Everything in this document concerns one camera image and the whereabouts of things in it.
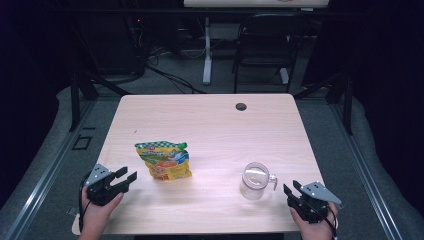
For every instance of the black horizontal frame bar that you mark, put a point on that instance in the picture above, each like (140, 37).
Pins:
(150, 12)

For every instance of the white desk leg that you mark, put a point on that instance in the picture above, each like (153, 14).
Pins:
(284, 76)
(207, 60)

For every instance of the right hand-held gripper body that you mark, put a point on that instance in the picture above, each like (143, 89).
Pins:
(315, 200)

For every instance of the clear glass jar with lid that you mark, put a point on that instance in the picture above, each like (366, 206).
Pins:
(255, 181)

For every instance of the dark equipment cabinet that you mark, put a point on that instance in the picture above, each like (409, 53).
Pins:
(110, 43)

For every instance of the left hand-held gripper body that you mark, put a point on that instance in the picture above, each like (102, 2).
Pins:
(100, 186)

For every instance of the aluminium floor rail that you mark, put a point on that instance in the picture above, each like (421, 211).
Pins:
(50, 166)
(363, 166)

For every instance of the grey tape piece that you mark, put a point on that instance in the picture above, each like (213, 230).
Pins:
(72, 211)

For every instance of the black metal frame post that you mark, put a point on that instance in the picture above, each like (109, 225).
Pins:
(74, 100)
(348, 106)

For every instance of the yellow spouted food pouch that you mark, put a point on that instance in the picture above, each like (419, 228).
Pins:
(166, 161)

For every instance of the person's left hand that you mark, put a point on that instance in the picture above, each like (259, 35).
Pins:
(96, 216)

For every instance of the person's right hand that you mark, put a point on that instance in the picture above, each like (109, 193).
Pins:
(316, 231)

